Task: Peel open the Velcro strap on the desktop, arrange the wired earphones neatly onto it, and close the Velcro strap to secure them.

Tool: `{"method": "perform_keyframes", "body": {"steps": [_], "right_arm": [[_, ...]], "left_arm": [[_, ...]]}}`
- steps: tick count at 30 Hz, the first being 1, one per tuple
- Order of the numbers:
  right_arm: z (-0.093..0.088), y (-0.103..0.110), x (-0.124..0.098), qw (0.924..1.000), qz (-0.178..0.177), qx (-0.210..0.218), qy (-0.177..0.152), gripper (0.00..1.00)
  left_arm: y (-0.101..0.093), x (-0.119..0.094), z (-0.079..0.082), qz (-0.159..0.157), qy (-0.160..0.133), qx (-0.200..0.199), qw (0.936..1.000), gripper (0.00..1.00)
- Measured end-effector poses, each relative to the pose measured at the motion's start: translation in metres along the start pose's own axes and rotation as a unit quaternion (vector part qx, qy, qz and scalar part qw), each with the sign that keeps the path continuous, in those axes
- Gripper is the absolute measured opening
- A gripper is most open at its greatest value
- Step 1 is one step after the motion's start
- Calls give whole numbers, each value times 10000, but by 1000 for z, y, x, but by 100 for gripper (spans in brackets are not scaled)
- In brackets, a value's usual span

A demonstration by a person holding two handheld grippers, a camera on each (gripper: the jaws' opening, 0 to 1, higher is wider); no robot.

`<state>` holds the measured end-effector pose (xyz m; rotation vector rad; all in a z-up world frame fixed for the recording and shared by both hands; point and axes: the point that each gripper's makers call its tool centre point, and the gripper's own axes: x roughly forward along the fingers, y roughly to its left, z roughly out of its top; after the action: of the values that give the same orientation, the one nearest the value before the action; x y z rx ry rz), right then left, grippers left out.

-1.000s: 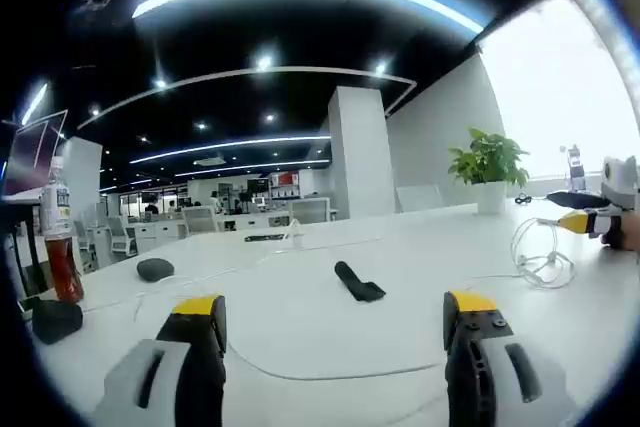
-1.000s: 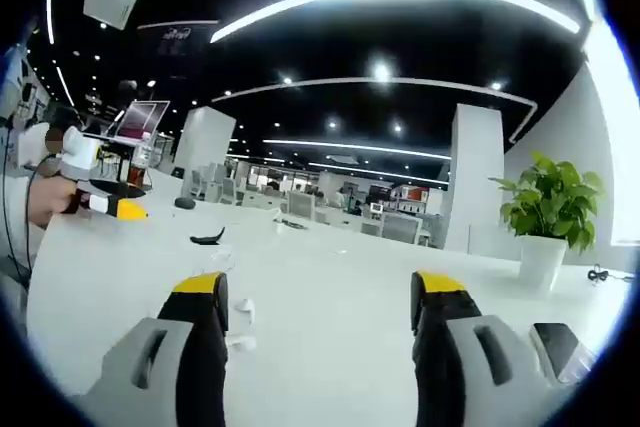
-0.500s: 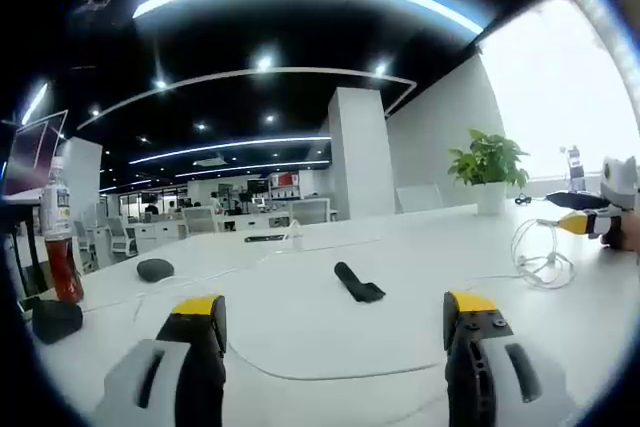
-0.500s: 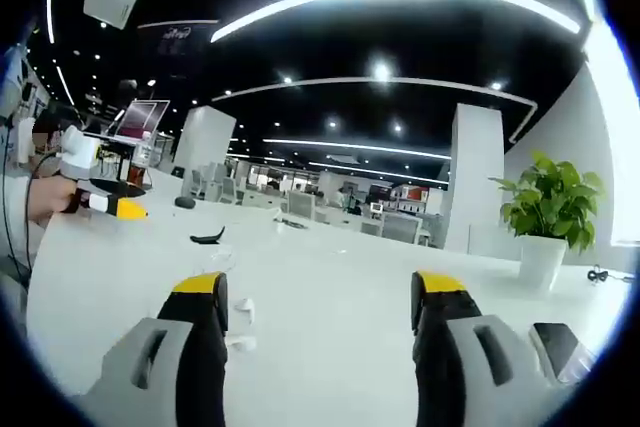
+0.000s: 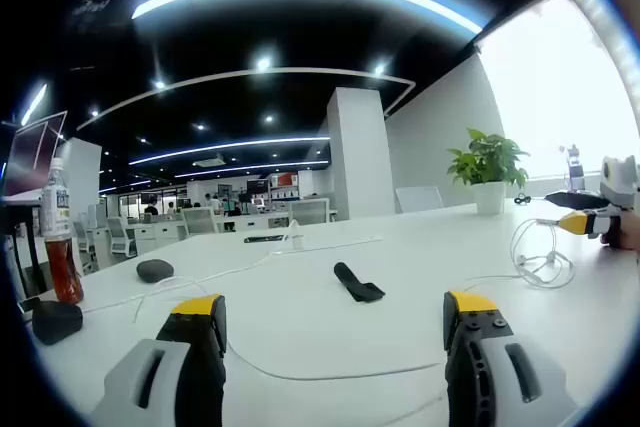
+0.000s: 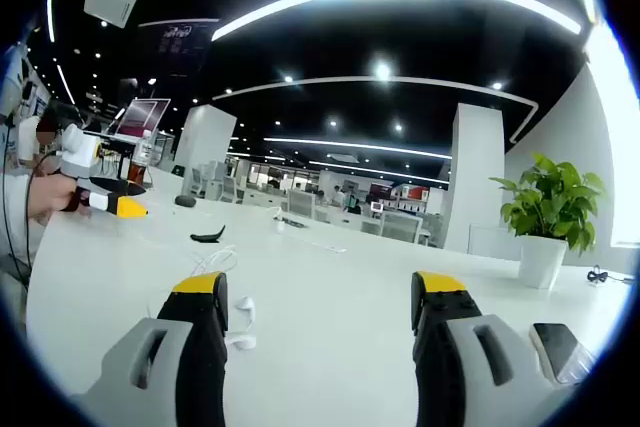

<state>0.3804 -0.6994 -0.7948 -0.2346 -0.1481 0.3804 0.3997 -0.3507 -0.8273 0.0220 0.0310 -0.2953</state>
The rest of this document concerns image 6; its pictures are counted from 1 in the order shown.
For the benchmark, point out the grey mesh office chair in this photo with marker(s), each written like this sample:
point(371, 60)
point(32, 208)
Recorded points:
point(301, 204)
point(402, 228)

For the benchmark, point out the white desktop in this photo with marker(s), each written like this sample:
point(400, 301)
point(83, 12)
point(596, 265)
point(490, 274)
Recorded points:
point(320, 307)

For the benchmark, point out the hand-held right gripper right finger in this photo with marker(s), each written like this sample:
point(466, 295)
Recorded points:
point(440, 377)

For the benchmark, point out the white plant pot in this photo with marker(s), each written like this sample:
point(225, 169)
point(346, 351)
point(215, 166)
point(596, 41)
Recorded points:
point(542, 262)

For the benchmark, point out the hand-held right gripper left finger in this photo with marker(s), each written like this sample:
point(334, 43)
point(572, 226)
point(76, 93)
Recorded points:
point(200, 377)

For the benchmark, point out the dark hanging banner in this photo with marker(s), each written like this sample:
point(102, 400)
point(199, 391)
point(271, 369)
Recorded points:
point(177, 49)

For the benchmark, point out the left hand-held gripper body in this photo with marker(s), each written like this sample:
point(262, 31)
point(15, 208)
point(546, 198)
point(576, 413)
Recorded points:
point(80, 152)

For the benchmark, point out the green potted plant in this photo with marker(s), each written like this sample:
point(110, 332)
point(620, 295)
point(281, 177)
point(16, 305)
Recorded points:
point(550, 197)

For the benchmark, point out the person's left hand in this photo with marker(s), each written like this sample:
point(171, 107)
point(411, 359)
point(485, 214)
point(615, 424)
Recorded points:
point(50, 194)

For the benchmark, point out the display screen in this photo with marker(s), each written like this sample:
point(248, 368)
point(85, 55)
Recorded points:
point(140, 118)

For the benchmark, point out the plastic drink bottle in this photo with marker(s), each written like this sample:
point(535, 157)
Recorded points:
point(141, 157)

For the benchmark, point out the smartphone with clear case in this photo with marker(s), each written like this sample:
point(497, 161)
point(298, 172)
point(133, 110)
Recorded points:
point(562, 352)

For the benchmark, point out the dark grey oval object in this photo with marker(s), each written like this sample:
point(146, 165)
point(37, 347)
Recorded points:
point(185, 201)

